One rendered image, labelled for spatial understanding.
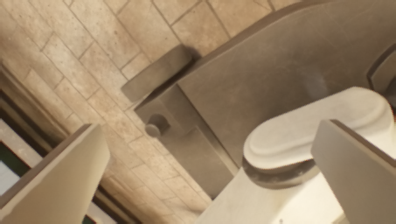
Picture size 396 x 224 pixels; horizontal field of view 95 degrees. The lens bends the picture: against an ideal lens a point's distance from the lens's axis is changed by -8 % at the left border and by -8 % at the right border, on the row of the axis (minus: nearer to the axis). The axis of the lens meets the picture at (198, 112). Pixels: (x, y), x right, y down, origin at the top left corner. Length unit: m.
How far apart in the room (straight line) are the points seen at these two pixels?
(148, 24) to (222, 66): 0.30
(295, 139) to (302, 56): 0.16
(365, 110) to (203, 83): 0.28
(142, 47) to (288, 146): 0.51
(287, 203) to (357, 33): 0.29
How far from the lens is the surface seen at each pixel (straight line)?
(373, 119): 0.30
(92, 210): 1.02
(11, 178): 0.96
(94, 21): 0.73
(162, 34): 0.61
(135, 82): 0.45
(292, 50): 0.39
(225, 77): 0.41
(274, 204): 0.30
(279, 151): 0.30
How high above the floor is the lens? 0.54
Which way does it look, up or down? 54 degrees down
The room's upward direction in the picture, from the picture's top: 153 degrees counter-clockwise
